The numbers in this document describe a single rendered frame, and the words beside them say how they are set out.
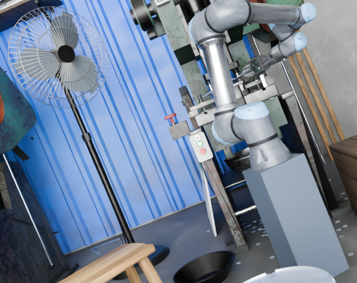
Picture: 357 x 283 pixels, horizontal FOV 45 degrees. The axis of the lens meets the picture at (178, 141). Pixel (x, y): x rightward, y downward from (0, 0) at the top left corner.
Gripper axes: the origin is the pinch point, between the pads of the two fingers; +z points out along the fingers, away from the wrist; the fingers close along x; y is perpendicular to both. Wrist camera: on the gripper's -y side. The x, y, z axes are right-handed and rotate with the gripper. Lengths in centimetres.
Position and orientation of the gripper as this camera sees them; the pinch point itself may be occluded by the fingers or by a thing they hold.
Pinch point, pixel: (245, 73)
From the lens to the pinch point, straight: 222.7
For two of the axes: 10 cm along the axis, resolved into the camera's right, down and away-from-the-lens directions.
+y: -6.2, 3.0, -7.3
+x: 4.5, 8.9, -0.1
